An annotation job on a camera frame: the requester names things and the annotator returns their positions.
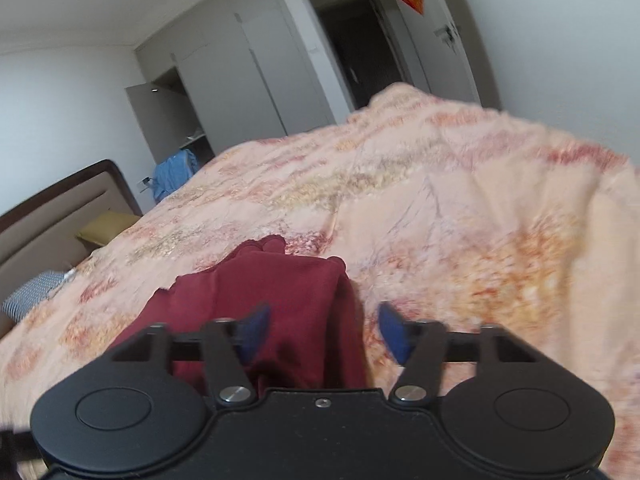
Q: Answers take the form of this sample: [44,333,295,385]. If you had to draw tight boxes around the floral peach bed quilt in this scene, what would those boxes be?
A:
[1,84,639,479]

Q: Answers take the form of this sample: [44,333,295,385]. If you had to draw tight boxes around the blue clothes pile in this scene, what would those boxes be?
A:
[151,148,200,204]

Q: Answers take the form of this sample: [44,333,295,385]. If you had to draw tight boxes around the brown padded bed headboard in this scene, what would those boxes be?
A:
[1,160,142,335]

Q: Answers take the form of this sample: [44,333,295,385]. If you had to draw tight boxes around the black door handle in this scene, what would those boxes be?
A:
[434,24,458,44]

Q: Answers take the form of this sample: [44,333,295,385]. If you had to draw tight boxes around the white bedroom door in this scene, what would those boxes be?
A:
[395,0,502,108]

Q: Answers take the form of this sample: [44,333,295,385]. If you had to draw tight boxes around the olive green pillow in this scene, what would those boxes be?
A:
[76,210,140,247]

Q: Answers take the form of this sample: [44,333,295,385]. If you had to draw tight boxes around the grey built-in wardrobe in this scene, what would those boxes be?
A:
[136,0,350,154]

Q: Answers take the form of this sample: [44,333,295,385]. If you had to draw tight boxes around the black white houndstooth pillow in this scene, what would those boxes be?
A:
[1,271,66,322]

